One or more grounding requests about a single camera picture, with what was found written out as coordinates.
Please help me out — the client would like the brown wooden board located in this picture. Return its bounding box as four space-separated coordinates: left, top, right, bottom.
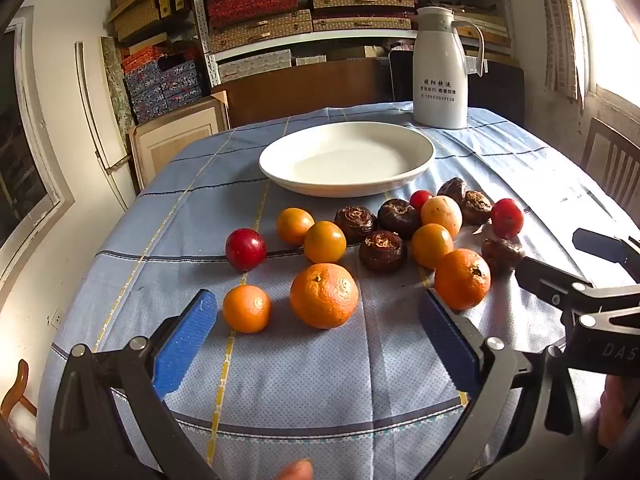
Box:
212 57 393 128

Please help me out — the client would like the grey marble slab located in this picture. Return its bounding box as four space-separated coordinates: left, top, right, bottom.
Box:
100 36 138 133

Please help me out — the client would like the stack of woven tan boxes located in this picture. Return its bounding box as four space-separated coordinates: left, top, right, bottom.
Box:
200 0 516 81

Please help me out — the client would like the small rough mandarin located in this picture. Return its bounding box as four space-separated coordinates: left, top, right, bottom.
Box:
222 285 273 334

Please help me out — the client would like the person's left hand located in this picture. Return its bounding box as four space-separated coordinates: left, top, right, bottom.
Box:
279 458 315 480

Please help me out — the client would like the white framed window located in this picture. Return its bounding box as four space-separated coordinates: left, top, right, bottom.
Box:
0 7 76 281

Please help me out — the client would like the pale orange round fruit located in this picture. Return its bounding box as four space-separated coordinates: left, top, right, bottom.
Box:
420 196 463 239

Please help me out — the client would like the dark brown water chestnut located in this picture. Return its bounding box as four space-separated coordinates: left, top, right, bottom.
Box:
359 230 407 273
437 177 468 206
481 237 526 277
377 198 421 240
334 206 378 244
460 190 494 226

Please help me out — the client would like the white thermos jug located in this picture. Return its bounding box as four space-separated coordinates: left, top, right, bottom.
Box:
412 6 486 130

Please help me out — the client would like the bright window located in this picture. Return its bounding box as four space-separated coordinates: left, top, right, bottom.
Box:
565 0 640 111

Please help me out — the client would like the medium rough mandarin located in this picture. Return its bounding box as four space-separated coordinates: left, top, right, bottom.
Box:
434 248 492 311

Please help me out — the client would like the reddish wooden chair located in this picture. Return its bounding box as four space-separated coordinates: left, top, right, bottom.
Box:
0 359 38 461

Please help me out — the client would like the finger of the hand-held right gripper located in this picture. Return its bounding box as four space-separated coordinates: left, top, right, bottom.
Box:
572 228 640 281
515 257 640 313

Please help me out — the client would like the large rough orange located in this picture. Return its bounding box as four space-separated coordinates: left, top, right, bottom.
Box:
290 263 360 330

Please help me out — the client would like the white oval plate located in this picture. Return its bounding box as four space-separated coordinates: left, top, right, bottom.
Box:
258 121 437 198

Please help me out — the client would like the light wooden cabinet panel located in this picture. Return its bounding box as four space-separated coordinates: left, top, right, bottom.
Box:
128 91 231 191

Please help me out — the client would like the white metal shelf rack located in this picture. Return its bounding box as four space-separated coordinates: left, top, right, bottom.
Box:
189 0 521 86

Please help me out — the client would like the dark wooden slatted chair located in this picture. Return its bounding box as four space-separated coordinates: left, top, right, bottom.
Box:
580 117 640 211

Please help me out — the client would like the blue checked tablecloth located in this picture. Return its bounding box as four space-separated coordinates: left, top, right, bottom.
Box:
37 102 640 480

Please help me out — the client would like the stack of yellow cardboard boxes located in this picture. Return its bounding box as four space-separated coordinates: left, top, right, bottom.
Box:
107 0 191 43

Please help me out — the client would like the bamboo blind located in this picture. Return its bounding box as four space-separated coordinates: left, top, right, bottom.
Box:
537 0 593 103

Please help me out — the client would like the stack of blue patterned boxes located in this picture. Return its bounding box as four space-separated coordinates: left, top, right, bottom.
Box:
122 47 206 126

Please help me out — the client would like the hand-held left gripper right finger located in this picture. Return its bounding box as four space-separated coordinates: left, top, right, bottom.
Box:
417 289 586 480

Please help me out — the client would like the dark red cherry tomato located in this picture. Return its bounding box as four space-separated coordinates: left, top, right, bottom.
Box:
225 228 267 272

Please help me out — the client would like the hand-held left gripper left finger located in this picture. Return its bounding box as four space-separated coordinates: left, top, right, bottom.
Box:
49 289 221 480

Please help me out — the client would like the small smooth orange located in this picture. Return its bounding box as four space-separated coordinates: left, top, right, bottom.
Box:
411 223 454 270
276 207 316 247
303 221 347 264

